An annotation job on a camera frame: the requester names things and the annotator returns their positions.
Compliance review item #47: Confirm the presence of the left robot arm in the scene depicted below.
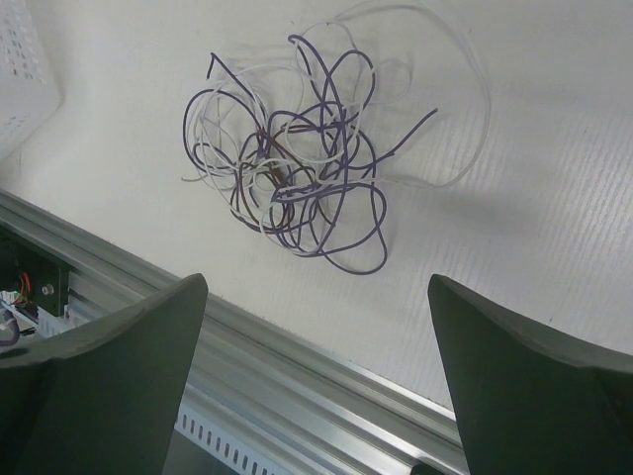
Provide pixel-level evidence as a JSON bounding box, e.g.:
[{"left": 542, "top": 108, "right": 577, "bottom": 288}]
[{"left": 1, "top": 226, "right": 70, "bottom": 348}]

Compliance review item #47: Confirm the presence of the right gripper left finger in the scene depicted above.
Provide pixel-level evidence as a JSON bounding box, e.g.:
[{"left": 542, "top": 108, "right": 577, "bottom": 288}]
[{"left": 1, "top": 274, "right": 208, "bottom": 474}]

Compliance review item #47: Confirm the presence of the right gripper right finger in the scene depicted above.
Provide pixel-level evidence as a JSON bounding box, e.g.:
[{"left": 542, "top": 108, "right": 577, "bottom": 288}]
[{"left": 427, "top": 274, "right": 632, "bottom": 474}]

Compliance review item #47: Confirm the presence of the white basket near left arm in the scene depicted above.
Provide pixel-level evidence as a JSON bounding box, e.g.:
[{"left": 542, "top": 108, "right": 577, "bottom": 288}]
[{"left": 0, "top": 1, "right": 61, "bottom": 158}]

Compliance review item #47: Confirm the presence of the wire bundle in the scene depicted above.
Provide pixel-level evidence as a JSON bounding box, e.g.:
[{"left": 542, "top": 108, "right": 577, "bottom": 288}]
[{"left": 180, "top": 0, "right": 494, "bottom": 274}]

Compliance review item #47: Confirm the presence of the aluminium mounting rail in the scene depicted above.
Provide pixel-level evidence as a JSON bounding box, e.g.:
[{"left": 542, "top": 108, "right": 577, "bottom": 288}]
[{"left": 1, "top": 193, "right": 468, "bottom": 474}]

